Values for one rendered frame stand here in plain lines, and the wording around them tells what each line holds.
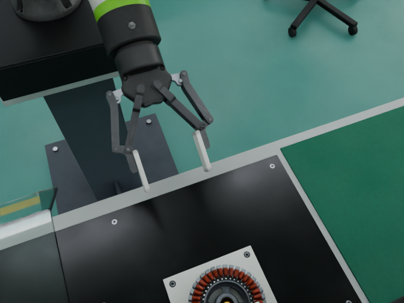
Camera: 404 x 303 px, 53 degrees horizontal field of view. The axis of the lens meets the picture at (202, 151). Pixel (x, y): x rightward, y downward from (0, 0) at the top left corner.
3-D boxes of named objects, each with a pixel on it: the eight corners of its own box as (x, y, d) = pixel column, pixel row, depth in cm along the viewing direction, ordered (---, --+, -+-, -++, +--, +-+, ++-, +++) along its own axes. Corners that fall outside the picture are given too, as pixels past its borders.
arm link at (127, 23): (95, 9, 59) (154, -4, 61) (98, 37, 71) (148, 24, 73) (107, 48, 59) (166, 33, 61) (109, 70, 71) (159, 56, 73)
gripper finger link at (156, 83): (148, 89, 68) (154, 83, 68) (198, 133, 69) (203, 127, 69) (149, 84, 64) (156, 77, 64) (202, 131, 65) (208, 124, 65)
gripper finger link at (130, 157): (128, 140, 64) (110, 146, 63) (139, 171, 64) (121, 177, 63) (128, 142, 65) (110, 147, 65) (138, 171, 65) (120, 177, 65)
